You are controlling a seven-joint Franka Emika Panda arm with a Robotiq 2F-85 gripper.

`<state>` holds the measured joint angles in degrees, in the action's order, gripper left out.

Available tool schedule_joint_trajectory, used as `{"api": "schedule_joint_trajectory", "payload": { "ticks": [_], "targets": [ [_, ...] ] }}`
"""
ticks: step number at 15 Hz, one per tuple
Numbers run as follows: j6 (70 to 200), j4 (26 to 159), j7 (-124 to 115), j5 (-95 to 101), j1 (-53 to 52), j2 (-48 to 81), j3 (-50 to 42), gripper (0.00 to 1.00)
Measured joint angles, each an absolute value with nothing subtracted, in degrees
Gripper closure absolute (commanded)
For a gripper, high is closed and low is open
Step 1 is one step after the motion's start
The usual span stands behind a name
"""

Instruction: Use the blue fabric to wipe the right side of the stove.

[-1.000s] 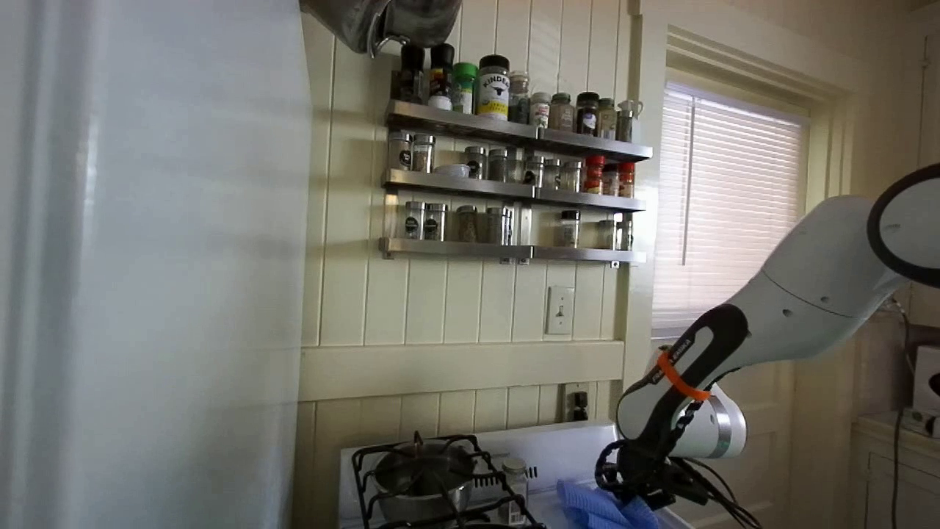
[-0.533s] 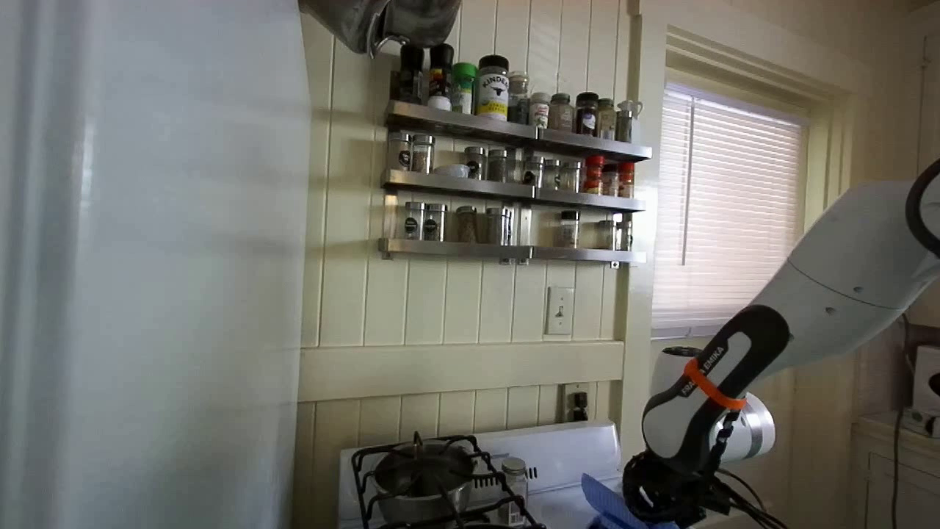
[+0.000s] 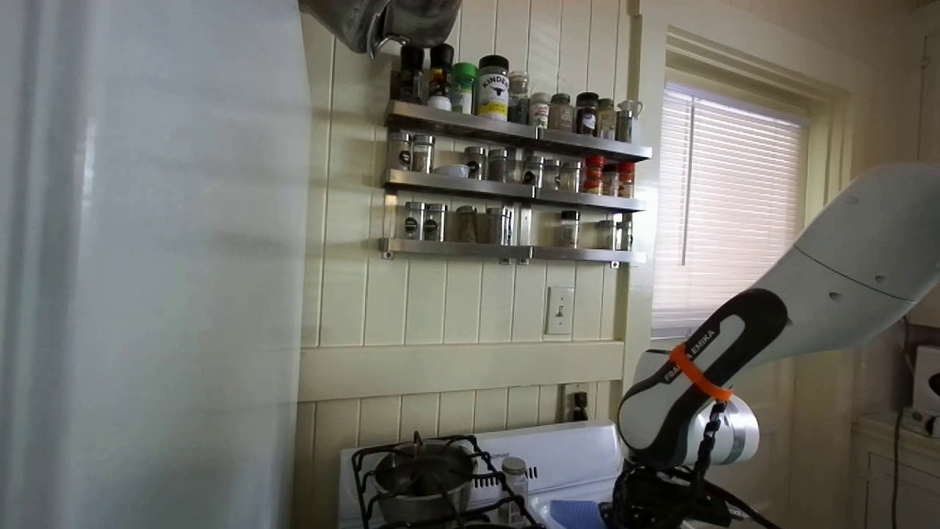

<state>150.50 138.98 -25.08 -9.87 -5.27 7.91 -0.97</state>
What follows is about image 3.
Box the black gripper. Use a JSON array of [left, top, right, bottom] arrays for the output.
[[598, 462, 776, 529]]

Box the blue fabric cloth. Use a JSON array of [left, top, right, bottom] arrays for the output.
[[548, 499, 609, 529]]

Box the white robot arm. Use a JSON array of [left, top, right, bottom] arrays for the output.
[[603, 164, 940, 529]]

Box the white gas stove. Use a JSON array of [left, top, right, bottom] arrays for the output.
[[335, 422, 622, 529]]

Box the black stove grate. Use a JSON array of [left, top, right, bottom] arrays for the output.
[[343, 431, 544, 529]]

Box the metal pot on stove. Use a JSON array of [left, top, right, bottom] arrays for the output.
[[375, 440, 475, 524]]

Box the white window blind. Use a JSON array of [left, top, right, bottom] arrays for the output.
[[651, 90, 804, 333]]

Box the metal spice rack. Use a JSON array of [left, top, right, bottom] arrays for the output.
[[380, 37, 656, 267]]

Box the white refrigerator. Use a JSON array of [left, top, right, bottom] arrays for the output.
[[0, 0, 312, 529]]

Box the black wall outlet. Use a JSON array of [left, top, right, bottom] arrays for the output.
[[562, 384, 587, 421]]

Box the wall light switch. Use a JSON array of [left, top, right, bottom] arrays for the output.
[[547, 286, 572, 336]]

